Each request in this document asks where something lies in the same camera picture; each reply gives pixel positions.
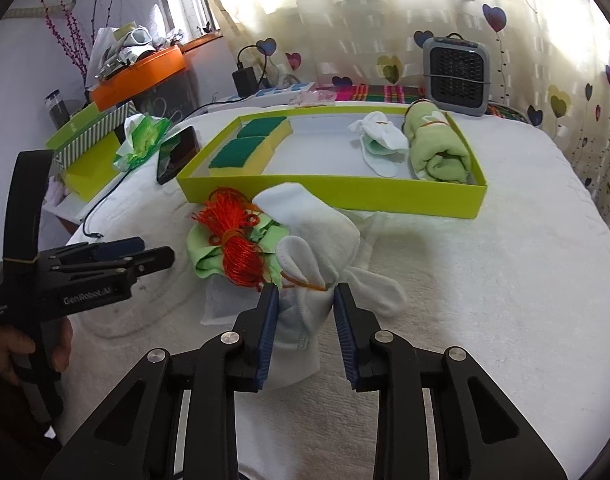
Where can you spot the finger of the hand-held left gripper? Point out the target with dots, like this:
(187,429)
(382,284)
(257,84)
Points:
(122,249)
(150,260)

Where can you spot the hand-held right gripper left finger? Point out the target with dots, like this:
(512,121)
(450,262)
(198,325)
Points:
(267,335)

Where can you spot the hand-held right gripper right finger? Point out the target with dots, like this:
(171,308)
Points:
(346,335)

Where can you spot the light green cloth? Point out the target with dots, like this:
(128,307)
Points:
(202,255)

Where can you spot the white sock bundle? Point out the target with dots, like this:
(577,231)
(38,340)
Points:
(380,135)
(315,240)

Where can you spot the yellow green scrub sponge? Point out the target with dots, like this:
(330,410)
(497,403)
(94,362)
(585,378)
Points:
(240,155)
(262,127)

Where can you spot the lime green cardboard box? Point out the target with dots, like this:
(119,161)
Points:
(335,195)

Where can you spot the green towel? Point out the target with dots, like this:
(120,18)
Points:
(435,150)

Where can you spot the person's left hand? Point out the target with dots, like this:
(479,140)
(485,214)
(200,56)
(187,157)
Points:
(10,355)

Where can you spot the black smartphone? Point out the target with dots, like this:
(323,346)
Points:
(177,155)

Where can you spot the green tissue packet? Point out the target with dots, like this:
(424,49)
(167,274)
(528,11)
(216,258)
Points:
(142,137)

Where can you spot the green striped gift box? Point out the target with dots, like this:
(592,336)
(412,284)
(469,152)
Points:
(92,132)

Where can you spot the dark glass jar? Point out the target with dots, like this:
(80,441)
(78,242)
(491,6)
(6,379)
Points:
(56,110)

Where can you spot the dark glass panel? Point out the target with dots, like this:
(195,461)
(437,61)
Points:
(170,92)

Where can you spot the orange tray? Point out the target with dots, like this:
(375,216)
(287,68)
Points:
(140,80)

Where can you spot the pile of packets and papers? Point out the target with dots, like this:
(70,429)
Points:
(125,50)

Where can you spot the black power adapter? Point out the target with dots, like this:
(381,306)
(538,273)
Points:
(245,82)

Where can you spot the blue white plastic strip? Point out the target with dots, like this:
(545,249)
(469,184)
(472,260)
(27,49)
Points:
(272,92)

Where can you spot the pink blossom branches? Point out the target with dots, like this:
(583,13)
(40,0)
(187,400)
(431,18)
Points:
(67,40)

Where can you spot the clear pink packet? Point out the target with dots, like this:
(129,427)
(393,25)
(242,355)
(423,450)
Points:
(315,97)

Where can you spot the colourful striped cloth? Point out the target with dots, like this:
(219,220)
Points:
(380,93)

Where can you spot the window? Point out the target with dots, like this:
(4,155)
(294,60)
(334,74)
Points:
(185,0)

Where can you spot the grey fan heater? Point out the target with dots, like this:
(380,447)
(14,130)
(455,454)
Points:
(457,75)

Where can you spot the heart print curtain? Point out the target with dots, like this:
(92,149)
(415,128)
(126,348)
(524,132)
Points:
(365,30)

